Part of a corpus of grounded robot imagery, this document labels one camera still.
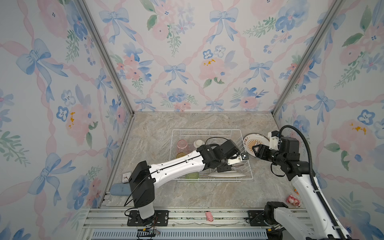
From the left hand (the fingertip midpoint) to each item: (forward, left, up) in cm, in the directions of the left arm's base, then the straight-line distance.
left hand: (228, 158), depth 75 cm
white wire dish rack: (+28, +5, -20) cm, 34 cm away
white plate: (+4, -9, -16) cm, 19 cm away
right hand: (+6, -16, 0) cm, 17 cm away
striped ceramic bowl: (+16, +14, -10) cm, 24 cm away
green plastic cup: (-5, +18, -9) cm, 20 cm away
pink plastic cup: (+11, +24, -7) cm, 27 cm away
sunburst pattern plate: (+23, -23, -16) cm, 36 cm away
